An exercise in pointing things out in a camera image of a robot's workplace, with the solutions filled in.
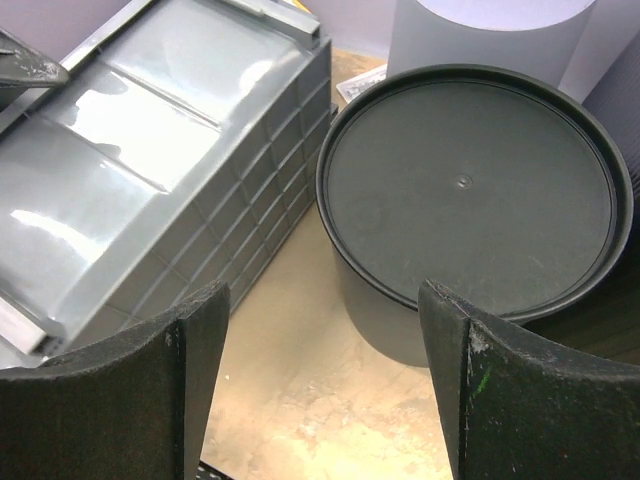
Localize light grey round bucket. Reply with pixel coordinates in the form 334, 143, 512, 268
387, 0, 595, 87

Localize black ribbed round bin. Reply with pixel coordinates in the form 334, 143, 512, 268
524, 62, 640, 361

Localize grey plastic storage crate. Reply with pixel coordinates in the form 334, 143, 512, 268
1, 1, 333, 369

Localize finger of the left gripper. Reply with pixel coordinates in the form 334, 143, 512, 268
0, 29, 70, 88

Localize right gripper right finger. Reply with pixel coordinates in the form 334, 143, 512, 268
418, 280, 639, 479

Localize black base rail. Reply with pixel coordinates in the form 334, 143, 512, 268
196, 461, 230, 480

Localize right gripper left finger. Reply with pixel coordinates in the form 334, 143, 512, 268
1, 281, 230, 479

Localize small printed paper card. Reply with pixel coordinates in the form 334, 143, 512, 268
336, 64, 387, 103

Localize dark blue round bin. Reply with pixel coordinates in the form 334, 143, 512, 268
316, 64, 635, 367

